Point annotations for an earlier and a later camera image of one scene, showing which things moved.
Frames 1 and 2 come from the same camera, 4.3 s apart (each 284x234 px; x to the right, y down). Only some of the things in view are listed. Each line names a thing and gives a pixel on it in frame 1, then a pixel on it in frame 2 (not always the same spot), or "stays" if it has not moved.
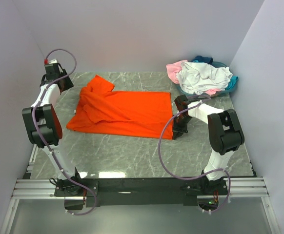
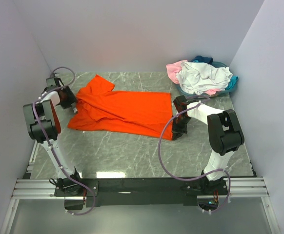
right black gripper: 178,131 stays
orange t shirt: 135,114 stays
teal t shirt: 233,80 stays
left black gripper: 69,84 → 71,97
